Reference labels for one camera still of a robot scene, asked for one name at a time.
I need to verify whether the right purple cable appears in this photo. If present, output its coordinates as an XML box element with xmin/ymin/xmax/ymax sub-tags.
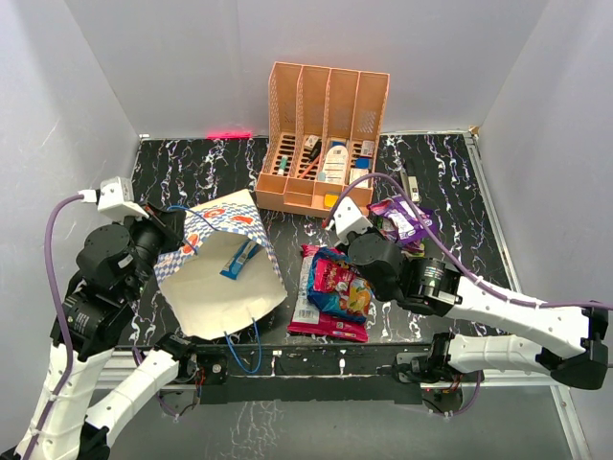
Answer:
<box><xmin>323</xmin><ymin>172</ymin><xmax>613</xmax><ymax>418</ymax></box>

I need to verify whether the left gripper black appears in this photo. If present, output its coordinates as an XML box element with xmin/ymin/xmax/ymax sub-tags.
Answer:
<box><xmin>118</xmin><ymin>197</ymin><xmax>187</xmax><ymax>298</ymax></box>

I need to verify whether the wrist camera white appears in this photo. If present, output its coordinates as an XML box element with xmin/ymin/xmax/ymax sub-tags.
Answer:
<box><xmin>97</xmin><ymin>176</ymin><xmax>147</xmax><ymax>222</ymax></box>
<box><xmin>332</xmin><ymin>196</ymin><xmax>373</xmax><ymax>244</ymax></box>

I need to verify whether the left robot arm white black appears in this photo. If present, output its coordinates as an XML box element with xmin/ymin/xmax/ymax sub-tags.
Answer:
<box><xmin>1</xmin><ymin>205</ymin><xmax>198</xmax><ymax>459</ymax></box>

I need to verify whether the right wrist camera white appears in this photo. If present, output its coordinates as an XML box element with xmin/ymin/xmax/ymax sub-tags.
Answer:
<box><xmin>332</xmin><ymin>196</ymin><xmax>373</xmax><ymax>244</ymax></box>

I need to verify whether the green white glue stick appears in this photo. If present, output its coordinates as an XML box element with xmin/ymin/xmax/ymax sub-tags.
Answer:
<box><xmin>277</xmin><ymin>155</ymin><xmax>288</xmax><ymax>176</ymax></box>

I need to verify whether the white label bottle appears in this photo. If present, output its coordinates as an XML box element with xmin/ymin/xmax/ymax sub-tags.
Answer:
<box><xmin>317</xmin><ymin>145</ymin><xmax>350</xmax><ymax>185</ymax></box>

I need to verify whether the purple cable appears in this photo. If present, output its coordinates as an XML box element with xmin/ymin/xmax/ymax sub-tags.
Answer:
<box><xmin>22</xmin><ymin>190</ymin><xmax>100</xmax><ymax>460</ymax></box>
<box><xmin>323</xmin><ymin>172</ymin><xmax>613</xmax><ymax>418</ymax></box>

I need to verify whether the pink marker strip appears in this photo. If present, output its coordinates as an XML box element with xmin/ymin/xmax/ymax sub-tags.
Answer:
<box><xmin>206</xmin><ymin>129</ymin><xmax>253</xmax><ymax>140</ymax></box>

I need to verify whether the checkered paper bag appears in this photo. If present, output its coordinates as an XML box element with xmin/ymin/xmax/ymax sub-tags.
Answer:
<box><xmin>154</xmin><ymin>189</ymin><xmax>287</xmax><ymax>346</ymax></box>

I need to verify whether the purple snack packet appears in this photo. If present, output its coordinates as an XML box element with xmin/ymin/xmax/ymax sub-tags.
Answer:
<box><xmin>367</xmin><ymin>195</ymin><xmax>429</xmax><ymax>248</ymax></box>

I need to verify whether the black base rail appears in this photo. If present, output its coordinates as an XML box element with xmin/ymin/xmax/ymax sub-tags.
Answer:
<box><xmin>176</xmin><ymin>341</ymin><xmax>431</xmax><ymax>404</ymax></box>

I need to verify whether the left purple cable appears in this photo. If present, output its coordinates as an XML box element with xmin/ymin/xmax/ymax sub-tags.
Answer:
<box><xmin>22</xmin><ymin>190</ymin><xmax>100</xmax><ymax>460</ymax></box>

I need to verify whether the orange snack packet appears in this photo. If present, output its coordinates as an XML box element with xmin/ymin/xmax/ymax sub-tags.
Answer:
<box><xmin>310</xmin><ymin>254</ymin><xmax>368</xmax><ymax>293</ymax></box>

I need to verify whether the blue small snack packet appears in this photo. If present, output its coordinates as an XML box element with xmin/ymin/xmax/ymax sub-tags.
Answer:
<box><xmin>219</xmin><ymin>239</ymin><xmax>260</xmax><ymax>280</ymax></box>

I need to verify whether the peach desk organizer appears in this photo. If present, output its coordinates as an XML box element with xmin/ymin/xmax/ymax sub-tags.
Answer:
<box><xmin>256</xmin><ymin>62</ymin><xmax>390</xmax><ymax>218</ymax></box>

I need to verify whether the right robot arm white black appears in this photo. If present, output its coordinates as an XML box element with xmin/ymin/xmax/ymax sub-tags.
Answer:
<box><xmin>337</xmin><ymin>227</ymin><xmax>609</xmax><ymax>390</ymax></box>

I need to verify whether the red pen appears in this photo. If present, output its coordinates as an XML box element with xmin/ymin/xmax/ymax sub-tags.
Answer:
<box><xmin>298</xmin><ymin>157</ymin><xmax>320</xmax><ymax>179</ymax></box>

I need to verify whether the pink snack packet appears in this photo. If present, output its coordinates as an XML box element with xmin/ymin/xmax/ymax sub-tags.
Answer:
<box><xmin>287</xmin><ymin>244</ymin><xmax>368</xmax><ymax>343</ymax></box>

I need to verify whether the white small box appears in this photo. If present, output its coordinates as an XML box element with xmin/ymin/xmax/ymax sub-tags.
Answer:
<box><xmin>348</xmin><ymin>167</ymin><xmax>374</xmax><ymax>189</ymax></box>

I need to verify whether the colourful candy packet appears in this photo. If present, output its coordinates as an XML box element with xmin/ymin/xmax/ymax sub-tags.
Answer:
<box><xmin>306</xmin><ymin>246</ymin><xmax>373</xmax><ymax>324</ymax></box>

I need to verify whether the black grey stapler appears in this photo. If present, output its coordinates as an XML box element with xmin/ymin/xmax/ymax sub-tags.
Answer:
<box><xmin>400</xmin><ymin>160</ymin><xmax>421</xmax><ymax>204</ymax></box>

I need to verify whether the green snack packet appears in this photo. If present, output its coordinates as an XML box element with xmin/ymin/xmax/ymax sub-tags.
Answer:
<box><xmin>375</xmin><ymin>214</ymin><xmax>426</xmax><ymax>257</ymax></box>

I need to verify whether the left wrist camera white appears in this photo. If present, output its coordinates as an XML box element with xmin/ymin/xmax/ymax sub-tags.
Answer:
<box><xmin>97</xmin><ymin>176</ymin><xmax>147</xmax><ymax>222</ymax></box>

